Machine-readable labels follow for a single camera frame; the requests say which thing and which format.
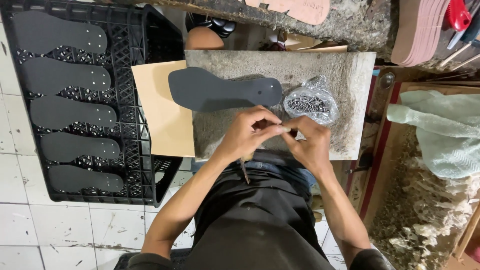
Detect person's right hand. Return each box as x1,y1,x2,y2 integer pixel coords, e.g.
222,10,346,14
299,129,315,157
280,115,333,178

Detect person's left hand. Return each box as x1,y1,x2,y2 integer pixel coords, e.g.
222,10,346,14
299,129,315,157
221,105,292,163

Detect wooden-handled awl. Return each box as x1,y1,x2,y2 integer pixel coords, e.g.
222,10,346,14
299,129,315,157
239,155,251,185

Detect clear bag of nails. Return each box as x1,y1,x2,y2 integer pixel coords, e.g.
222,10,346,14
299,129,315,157
283,75,340,125

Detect black shoe insole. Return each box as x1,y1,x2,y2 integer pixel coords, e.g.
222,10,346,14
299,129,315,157
168,67,283,112
11,10,108,56
48,165,124,193
40,132,121,163
20,57,112,95
30,95,118,130

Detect grey worn work board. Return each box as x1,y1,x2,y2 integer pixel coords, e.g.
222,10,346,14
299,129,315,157
184,50,377,162

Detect tan cardboard sheet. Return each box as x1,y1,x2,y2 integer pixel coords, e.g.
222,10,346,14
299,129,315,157
131,60,196,158

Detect person's black shirt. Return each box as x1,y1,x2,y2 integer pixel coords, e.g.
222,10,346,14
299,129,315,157
116,150,392,270

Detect round metal knob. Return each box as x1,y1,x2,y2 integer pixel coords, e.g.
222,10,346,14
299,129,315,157
380,72,395,90

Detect wooden tray with waste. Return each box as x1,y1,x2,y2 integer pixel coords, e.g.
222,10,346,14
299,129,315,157
347,67,480,270

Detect brown cardboard scraps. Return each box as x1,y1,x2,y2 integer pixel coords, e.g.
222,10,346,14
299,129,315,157
284,33,348,53

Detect person's bare knee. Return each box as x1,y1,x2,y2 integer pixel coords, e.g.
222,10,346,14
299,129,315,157
185,26,225,51

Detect black shoe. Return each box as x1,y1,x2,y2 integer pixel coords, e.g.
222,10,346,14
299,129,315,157
185,12,237,38

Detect grimy workbench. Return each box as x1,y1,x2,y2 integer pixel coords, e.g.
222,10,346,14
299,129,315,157
124,0,480,73

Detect black plastic crate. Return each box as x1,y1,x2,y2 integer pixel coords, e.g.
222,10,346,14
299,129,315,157
0,0,184,208

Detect light green cloth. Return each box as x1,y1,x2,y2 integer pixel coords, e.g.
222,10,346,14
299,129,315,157
386,90,480,180

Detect pink sole pattern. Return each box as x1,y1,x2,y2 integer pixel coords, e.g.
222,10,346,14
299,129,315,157
244,0,331,26

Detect black seat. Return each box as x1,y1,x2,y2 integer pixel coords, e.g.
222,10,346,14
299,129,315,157
113,247,193,270

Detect stack of pink soles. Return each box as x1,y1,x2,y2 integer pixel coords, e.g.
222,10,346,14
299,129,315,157
391,0,451,67

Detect red-handled tool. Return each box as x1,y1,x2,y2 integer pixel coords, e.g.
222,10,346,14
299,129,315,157
445,0,472,32

